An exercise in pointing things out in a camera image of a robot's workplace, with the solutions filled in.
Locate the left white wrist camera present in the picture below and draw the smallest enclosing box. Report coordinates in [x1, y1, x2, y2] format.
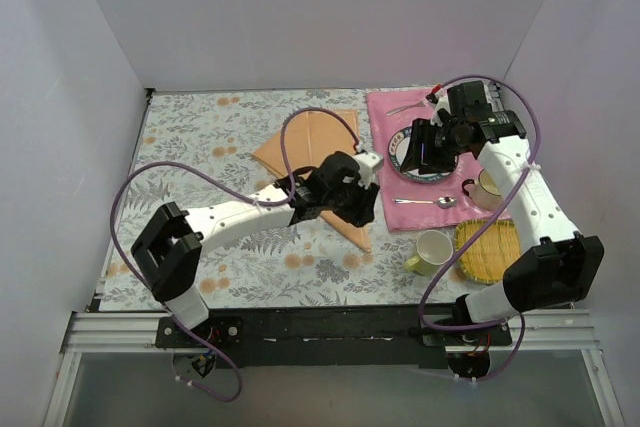
[353, 150, 384, 189]

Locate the aluminium frame rail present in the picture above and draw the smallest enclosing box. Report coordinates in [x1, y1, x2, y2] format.
[45, 305, 625, 426]

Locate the silver spoon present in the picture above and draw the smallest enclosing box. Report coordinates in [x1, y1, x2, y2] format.
[393, 196, 458, 209]

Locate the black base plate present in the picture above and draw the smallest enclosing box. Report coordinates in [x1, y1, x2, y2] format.
[155, 305, 512, 369]

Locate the silver fork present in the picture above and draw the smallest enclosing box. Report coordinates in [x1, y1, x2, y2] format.
[385, 100, 431, 116]

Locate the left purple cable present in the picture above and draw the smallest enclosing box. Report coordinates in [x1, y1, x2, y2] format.
[109, 107, 364, 403]

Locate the yellow-green mug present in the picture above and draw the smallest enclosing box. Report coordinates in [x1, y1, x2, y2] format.
[403, 230, 454, 276]

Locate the pink floral placemat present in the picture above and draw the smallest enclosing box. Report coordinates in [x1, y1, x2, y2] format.
[366, 88, 491, 232]

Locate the white plate green rim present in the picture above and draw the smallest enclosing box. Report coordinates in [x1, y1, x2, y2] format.
[388, 126, 453, 184]

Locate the yellow woven bamboo basket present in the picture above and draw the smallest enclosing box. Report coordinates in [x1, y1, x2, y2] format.
[458, 220, 521, 285]

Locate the floral patterned tablecloth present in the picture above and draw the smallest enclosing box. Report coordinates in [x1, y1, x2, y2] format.
[118, 88, 485, 308]

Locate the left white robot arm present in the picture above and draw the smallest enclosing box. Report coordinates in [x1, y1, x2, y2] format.
[131, 151, 383, 347]

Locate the cream enamel mug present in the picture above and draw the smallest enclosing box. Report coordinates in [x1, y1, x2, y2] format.
[461, 169, 502, 212]

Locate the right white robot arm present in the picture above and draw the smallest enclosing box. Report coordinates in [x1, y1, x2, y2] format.
[400, 74, 604, 345]

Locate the orange satin napkin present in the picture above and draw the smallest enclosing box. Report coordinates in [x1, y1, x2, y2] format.
[252, 111, 372, 253]

